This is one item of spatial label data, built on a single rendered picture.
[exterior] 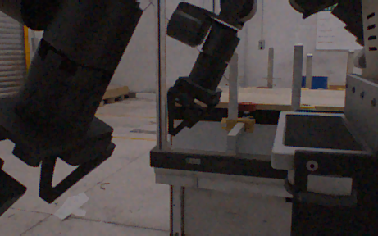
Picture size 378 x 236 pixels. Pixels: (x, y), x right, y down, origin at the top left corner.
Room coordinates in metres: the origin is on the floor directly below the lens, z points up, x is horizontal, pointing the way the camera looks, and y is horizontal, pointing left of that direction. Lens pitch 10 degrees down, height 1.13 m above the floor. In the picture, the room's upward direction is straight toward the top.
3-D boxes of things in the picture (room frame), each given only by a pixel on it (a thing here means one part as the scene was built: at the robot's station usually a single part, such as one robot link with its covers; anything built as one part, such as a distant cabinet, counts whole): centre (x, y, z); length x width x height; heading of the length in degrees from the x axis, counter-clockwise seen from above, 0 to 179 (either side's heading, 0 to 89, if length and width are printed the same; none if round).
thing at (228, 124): (1.54, -0.23, 0.83); 0.14 x 0.06 x 0.05; 73
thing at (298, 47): (1.48, -0.45, 0.93); 0.04 x 0.04 x 0.48; 73
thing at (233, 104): (1.55, -0.21, 0.89); 0.04 x 0.04 x 0.48; 73
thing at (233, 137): (1.48, -0.23, 0.83); 0.43 x 0.03 x 0.04; 163
